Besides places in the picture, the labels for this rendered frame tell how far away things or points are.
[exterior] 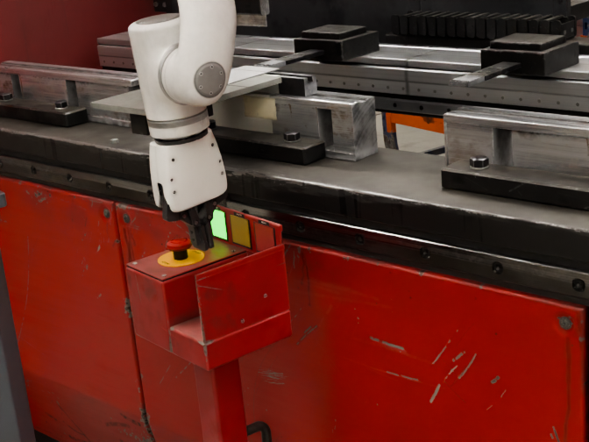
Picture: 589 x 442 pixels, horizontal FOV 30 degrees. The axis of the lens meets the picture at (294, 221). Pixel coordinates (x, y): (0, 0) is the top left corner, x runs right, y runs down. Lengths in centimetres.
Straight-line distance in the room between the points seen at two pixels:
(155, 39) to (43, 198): 86
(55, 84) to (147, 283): 79
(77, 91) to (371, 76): 62
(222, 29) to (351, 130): 41
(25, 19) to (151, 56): 121
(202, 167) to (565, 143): 50
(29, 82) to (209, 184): 94
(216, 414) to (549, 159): 64
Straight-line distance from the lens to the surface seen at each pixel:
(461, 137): 164
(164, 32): 146
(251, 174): 177
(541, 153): 157
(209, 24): 141
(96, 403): 238
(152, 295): 166
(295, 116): 184
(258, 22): 190
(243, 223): 168
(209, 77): 142
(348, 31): 206
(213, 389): 171
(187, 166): 152
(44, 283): 237
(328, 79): 213
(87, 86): 226
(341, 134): 178
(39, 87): 240
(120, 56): 258
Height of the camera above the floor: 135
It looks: 18 degrees down
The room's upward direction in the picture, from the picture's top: 5 degrees counter-clockwise
